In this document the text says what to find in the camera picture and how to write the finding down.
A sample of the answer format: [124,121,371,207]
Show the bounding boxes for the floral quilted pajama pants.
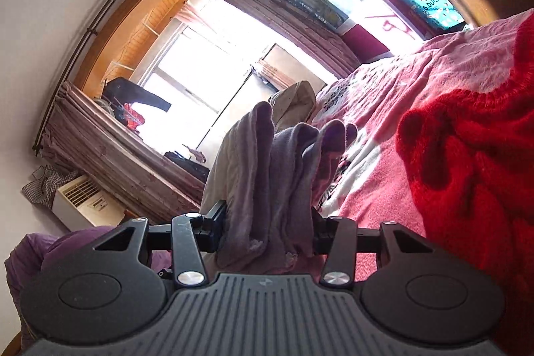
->
[200,101,358,275]

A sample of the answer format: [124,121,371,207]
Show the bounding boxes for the black hanging pants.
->
[101,76,173,112]

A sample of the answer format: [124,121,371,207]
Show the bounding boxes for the red knit sweater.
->
[395,8,534,340]

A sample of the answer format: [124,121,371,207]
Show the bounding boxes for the beige cloth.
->
[269,80,318,128]

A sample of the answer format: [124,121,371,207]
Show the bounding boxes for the white air conditioner unit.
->
[51,176,126,232]

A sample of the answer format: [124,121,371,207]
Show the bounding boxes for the pink pleated curtain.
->
[42,83,203,223]
[152,0,355,79]

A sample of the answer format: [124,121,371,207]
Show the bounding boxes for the pink floral bed blanket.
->
[311,8,534,286]

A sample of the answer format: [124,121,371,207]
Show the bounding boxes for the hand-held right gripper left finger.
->
[94,201,228,287]

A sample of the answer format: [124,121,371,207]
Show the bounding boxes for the red hanging garment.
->
[121,102,145,131]

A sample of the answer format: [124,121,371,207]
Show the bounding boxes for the dark curtain rod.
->
[32,0,197,152]

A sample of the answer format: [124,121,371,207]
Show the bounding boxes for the checkered cloth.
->
[22,165,80,208]

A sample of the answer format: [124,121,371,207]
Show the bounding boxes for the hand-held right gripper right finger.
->
[312,209,435,288]

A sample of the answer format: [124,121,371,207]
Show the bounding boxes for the purple duvet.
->
[4,226,174,340]

